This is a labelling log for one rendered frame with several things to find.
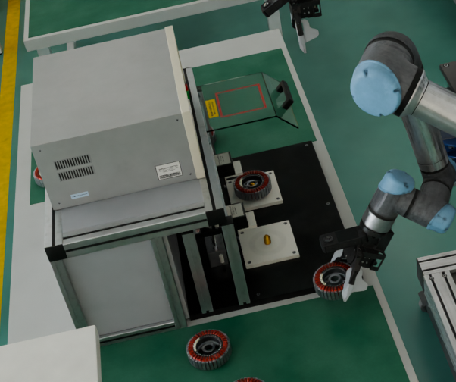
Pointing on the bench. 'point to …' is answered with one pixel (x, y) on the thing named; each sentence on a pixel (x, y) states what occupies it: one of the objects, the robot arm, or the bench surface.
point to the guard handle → (285, 95)
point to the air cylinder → (216, 250)
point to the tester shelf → (139, 208)
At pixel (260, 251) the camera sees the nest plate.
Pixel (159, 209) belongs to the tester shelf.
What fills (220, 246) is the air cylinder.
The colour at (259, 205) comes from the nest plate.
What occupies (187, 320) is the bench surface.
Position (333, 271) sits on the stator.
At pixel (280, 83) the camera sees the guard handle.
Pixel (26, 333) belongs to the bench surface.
